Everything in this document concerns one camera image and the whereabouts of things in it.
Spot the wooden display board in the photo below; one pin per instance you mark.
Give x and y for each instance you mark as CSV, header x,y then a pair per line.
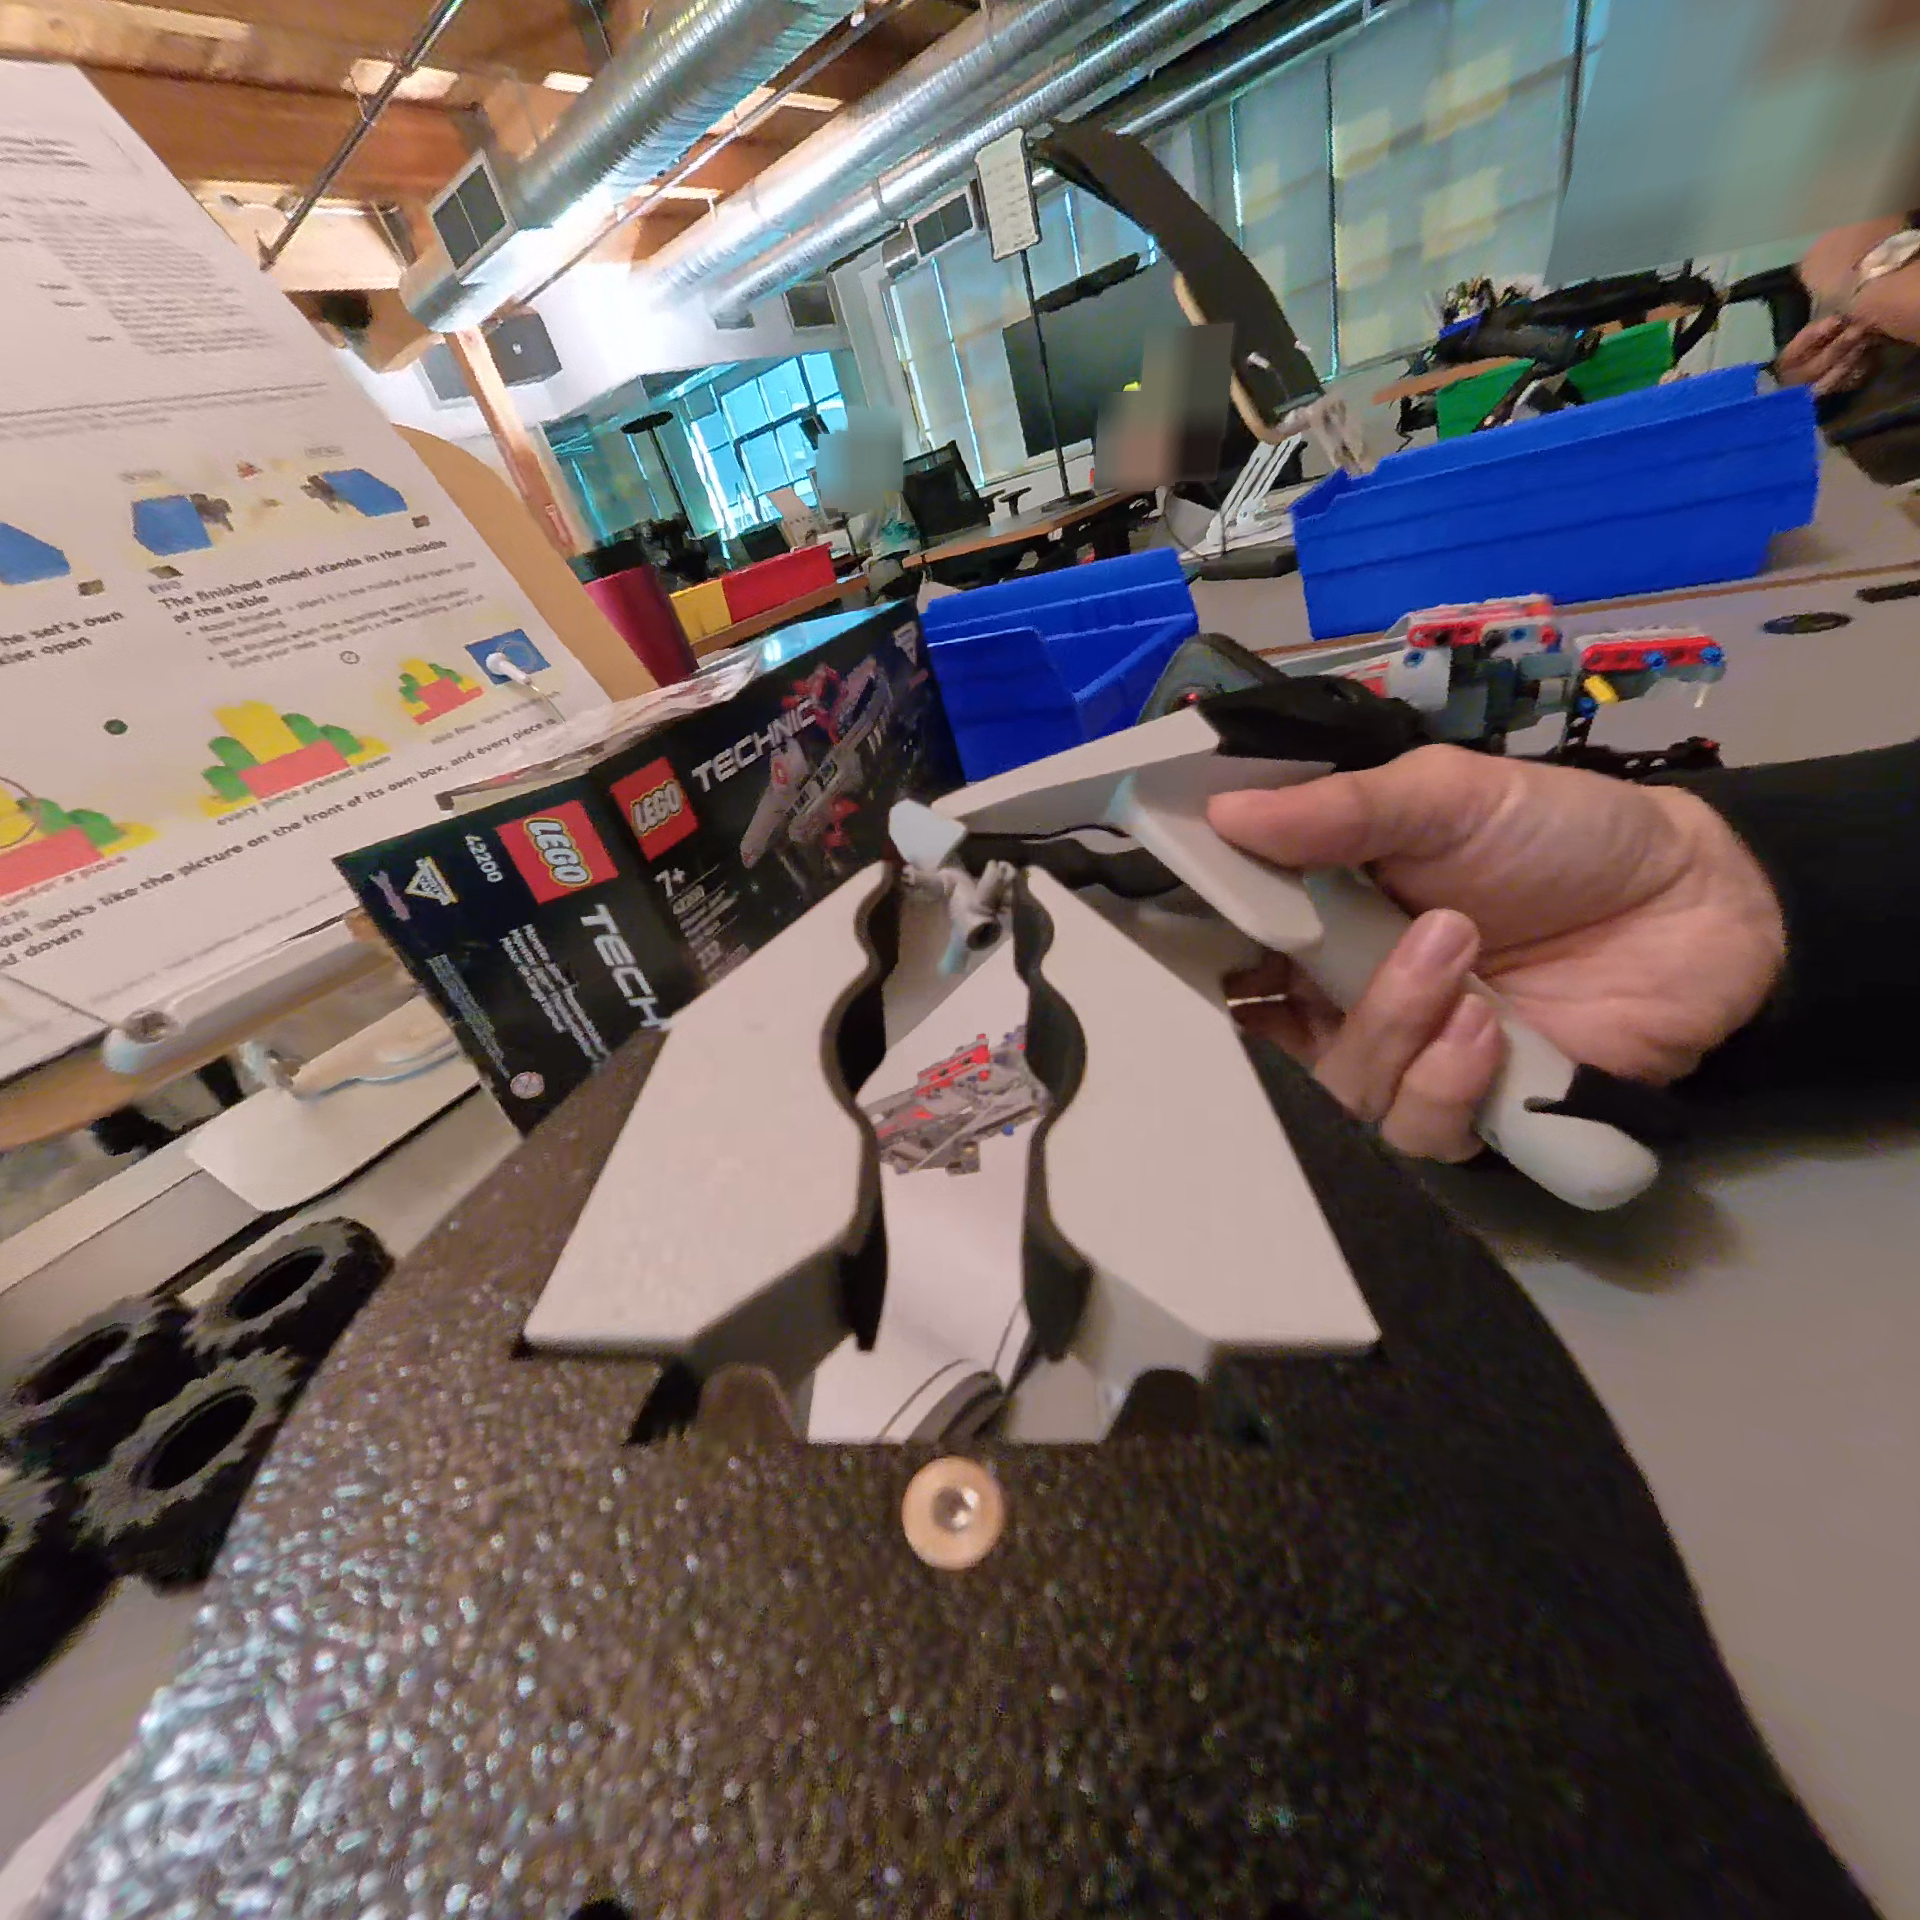
x,y
511,570

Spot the person's right hand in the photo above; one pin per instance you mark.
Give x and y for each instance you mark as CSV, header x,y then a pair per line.
x,y
1591,914

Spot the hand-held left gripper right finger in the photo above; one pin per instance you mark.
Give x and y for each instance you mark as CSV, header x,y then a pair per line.
x,y
1215,1185

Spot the green storage bin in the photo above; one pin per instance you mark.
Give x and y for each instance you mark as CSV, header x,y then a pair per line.
x,y
1621,369

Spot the toy truck model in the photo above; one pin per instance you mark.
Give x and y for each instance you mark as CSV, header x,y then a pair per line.
x,y
1485,661

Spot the curved black wooden board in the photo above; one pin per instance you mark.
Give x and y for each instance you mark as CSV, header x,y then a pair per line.
x,y
1184,240

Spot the black display screen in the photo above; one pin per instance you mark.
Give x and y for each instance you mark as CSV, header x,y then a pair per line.
x,y
1080,361

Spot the white instruction poster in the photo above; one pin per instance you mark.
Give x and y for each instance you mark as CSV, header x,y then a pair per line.
x,y
225,524

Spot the silver air duct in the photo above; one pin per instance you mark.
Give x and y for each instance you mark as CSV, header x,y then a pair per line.
x,y
645,121
960,121

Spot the person's right forearm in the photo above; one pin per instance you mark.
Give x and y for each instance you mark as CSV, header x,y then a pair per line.
x,y
1839,914

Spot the black office chair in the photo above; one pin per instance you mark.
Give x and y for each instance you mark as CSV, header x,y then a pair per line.
x,y
945,488

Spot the blue storage bin with divider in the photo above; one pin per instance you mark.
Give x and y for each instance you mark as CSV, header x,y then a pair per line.
x,y
1051,661

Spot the instruction booklet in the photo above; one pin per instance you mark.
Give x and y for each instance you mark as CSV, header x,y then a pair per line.
x,y
953,1261

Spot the wooden office desk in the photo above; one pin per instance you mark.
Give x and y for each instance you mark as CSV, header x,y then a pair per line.
x,y
1034,524

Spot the red storage bin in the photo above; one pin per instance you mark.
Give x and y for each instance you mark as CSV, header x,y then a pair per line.
x,y
781,579

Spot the yellow storage bin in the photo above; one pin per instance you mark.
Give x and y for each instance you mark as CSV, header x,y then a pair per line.
x,y
699,609

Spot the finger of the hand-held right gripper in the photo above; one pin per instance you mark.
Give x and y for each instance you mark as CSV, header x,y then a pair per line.
x,y
1080,780

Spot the long blue storage bin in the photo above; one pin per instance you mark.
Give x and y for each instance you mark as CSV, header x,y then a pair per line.
x,y
1561,510

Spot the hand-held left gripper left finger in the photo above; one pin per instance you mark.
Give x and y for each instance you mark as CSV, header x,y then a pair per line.
x,y
704,1155

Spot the black loudspeaker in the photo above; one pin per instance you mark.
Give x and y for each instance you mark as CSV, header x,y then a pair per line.
x,y
520,344

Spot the grey toy panel piece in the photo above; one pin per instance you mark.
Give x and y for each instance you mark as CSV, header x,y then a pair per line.
x,y
921,832

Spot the magenta storage bin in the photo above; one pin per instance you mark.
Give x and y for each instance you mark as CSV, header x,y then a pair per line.
x,y
645,630

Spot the black toy set box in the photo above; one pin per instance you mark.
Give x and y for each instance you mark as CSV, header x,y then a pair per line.
x,y
734,832

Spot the black toy tyre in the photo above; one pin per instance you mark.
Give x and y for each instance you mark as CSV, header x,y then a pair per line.
x,y
353,1261
120,1530
44,1351
38,1590

